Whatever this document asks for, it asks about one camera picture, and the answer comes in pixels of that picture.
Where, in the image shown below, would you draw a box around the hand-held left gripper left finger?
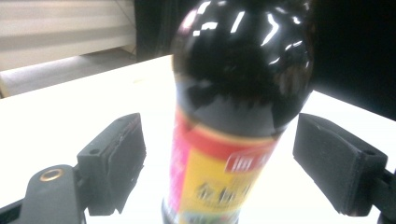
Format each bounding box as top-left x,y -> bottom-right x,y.
76,112 -> 148,217

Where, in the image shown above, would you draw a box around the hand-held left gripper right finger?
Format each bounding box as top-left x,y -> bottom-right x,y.
292,112 -> 389,217

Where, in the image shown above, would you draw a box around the dark soy sauce bottle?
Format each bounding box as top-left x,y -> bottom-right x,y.
161,0 -> 316,224

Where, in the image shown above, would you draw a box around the white table cover board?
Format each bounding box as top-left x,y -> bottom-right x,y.
0,54 -> 396,224

